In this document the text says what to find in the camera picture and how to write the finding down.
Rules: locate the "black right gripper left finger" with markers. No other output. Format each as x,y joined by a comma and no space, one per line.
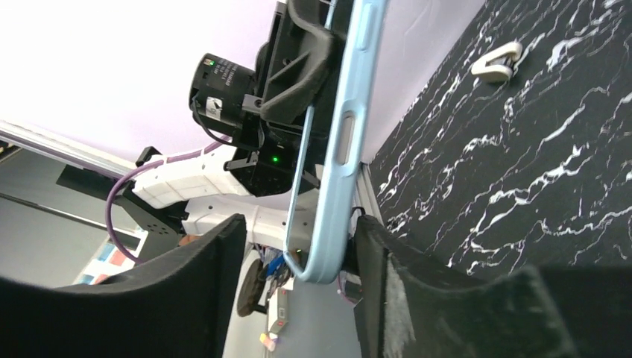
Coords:
176,305

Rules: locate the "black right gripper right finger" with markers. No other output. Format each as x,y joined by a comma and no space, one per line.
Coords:
429,310

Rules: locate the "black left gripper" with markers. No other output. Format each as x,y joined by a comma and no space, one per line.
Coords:
259,111

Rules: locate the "light blue phone case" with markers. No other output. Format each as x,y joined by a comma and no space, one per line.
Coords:
316,230

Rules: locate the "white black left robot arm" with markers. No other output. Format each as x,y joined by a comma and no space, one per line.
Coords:
189,193

